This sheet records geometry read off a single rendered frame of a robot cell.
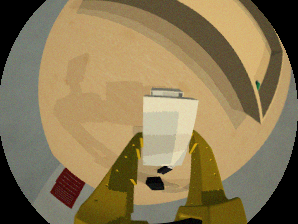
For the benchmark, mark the tan shallow tray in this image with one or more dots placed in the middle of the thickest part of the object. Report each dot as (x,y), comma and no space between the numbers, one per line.
(252,33)

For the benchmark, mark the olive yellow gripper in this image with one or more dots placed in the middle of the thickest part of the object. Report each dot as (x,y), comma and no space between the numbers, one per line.
(113,199)

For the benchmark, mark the black usb flash drive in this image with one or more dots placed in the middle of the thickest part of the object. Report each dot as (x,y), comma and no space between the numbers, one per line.
(163,170)

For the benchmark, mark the green battery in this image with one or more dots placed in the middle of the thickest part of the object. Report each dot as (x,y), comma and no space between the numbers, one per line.
(257,84)

